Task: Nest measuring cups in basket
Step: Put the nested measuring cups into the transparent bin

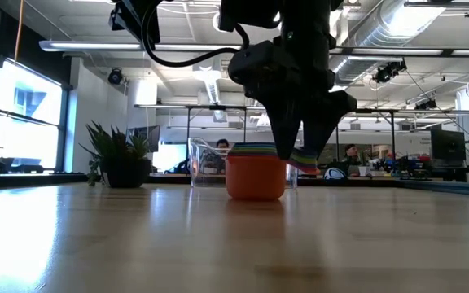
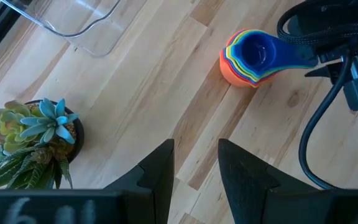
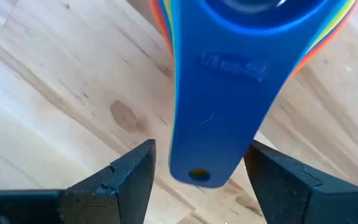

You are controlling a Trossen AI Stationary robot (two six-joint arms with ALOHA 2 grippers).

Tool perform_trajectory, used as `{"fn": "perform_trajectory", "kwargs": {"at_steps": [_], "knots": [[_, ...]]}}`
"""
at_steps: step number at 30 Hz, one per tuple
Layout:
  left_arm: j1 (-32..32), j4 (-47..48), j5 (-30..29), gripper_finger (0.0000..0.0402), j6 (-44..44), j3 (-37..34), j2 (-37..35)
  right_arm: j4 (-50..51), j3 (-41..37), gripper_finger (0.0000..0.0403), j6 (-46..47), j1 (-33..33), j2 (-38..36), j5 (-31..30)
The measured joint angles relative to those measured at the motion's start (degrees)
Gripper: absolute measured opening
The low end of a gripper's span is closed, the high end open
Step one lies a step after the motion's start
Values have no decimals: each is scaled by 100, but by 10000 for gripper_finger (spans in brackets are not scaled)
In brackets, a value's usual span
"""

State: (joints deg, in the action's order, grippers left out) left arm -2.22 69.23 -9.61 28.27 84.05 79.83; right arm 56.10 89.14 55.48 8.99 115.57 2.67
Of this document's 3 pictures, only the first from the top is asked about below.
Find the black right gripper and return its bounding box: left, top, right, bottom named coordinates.
left=228, top=38, right=357, bottom=160

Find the red measuring cup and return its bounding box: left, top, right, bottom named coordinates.
left=226, top=152, right=321, bottom=173

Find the large orange measuring cup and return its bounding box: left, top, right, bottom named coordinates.
left=225, top=154, right=321, bottom=202

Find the clear plastic basket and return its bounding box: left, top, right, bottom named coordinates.
left=187, top=137, right=300, bottom=190

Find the person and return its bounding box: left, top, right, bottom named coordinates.
left=340, top=142, right=364, bottom=177
left=169, top=138, right=231, bottom=176

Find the white and blue ball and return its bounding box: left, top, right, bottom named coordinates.
left=323, top=167, right=348, bottom=181

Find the black ceiling spotlight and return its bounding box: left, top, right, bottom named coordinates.
left=371, top=59, right=407, bottom=85

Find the black computer monitor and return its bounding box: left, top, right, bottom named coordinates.
left=430, top=128, right=467, bottom=162

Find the long overhead light bar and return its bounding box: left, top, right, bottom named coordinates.
left=38, top=39, right=469, bottom=57

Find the silver ventilation duct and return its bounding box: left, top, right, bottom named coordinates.
left=330, top=0, right=447, bottom=85

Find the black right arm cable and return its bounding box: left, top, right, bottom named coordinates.
left=139, top=0, right=252, bottom=68

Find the dark wall screen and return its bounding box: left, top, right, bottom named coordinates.
left=128, top=125, right=161, bottom=153

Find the black ceiling camera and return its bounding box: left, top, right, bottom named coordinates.
left=107, top=67, right=124, bottom=85

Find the black aluminium table frame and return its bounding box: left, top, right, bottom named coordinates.
left=0, top=173, right=469, bottom=198

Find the orange hanging cable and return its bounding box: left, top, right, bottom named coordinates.
left=13, top=0, right=25, bottom=63

